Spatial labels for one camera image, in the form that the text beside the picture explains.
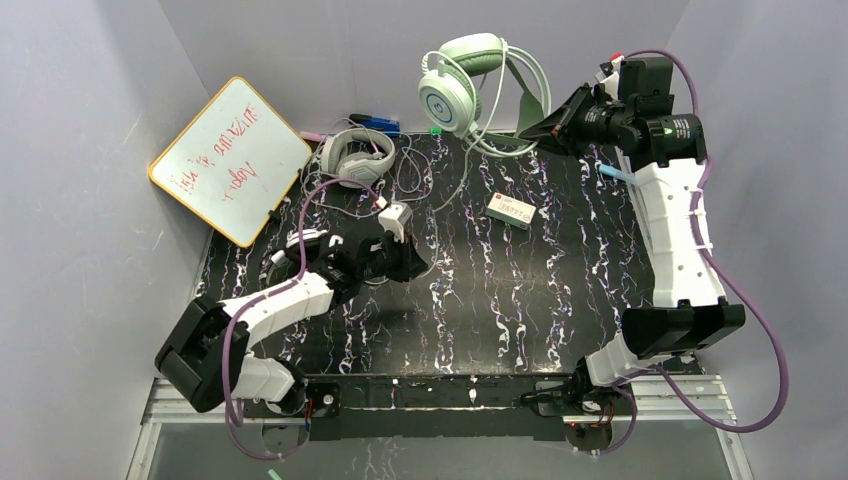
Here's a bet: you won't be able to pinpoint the mint green headphones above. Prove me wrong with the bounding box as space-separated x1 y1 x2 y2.
417 33 554 159

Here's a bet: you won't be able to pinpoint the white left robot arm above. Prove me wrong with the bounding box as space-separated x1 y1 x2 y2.
154 229 428 414

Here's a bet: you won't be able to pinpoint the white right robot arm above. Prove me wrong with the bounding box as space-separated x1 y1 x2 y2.
521 55 745 408

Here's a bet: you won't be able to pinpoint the grey white headphones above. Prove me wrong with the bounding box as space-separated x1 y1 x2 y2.
319 127 397 188

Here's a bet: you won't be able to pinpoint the light blue pen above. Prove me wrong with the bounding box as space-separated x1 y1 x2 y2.
597 164 636 184

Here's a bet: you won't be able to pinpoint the small white red box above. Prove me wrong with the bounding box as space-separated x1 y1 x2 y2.
486 193 537 230

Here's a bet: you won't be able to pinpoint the blue marker pen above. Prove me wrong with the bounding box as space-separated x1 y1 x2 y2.
348 113 401 137

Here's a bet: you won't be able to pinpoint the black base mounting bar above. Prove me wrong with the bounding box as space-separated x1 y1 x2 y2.
301 374 584 443

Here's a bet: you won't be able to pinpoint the yellow framed whiteboard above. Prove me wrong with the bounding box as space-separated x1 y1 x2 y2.
148 76 313 248

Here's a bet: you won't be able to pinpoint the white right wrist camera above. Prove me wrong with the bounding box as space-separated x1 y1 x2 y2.
595 52 626 97

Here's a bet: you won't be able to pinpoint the white grey headphone cable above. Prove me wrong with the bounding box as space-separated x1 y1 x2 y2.
299 117 435 221

